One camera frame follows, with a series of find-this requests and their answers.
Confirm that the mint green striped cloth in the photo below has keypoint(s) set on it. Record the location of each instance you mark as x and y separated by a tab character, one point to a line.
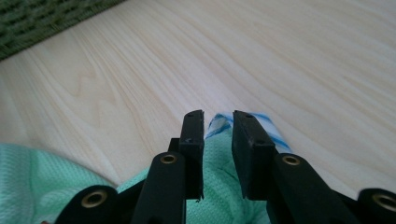
218	174

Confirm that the green woven basket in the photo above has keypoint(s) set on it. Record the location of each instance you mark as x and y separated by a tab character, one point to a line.
40	21

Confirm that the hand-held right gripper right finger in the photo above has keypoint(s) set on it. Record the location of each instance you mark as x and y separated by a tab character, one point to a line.
253	158

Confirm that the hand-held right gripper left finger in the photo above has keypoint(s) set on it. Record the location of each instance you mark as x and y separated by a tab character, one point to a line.
193	155

